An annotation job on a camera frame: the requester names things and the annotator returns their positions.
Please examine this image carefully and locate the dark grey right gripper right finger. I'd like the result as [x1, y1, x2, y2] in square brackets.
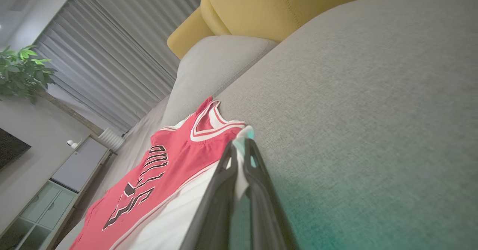
[243, 138, 299, 250]

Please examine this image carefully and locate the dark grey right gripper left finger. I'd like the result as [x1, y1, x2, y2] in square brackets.
[179, 140, 239, 250]

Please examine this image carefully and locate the red basketball jersey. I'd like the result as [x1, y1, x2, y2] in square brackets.
[69, 96, 256, 250]

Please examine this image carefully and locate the white ribbed plant pot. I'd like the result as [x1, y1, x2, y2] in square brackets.
[98, 127, 125, 152]

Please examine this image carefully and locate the light grey sofa cushion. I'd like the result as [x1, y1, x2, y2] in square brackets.
[160, 35, 279, 129]

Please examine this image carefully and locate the grey fabric sofa seat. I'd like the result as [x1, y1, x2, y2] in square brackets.
[213, 0, 478, 250]

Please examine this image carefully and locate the white glass-door cabinet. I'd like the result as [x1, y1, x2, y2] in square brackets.
[0, 135, 111, 250]

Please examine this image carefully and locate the grey pleated curtain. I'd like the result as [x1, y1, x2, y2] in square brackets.
[34, 0, 204, 133]

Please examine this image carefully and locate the yellow sofa cushion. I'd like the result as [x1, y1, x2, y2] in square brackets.
[167, 0, 385, 59]

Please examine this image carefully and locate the black television screen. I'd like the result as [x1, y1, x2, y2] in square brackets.
[0, 128, 31, 170]

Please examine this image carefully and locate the green potted plant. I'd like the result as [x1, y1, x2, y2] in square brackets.
[0, 45, 103, 135]

